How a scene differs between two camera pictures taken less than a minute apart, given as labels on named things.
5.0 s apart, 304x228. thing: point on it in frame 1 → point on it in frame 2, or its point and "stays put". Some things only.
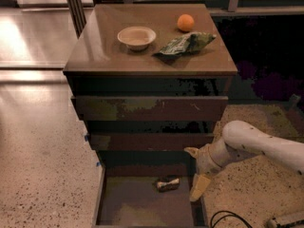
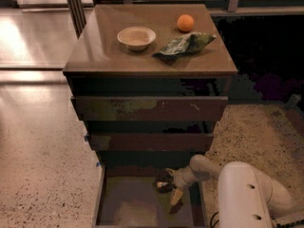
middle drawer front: [138, 142] stays put
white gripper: [204, 162] → [181, 179]
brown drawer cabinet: [149, 81] stays put
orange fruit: [185, 23] stays put
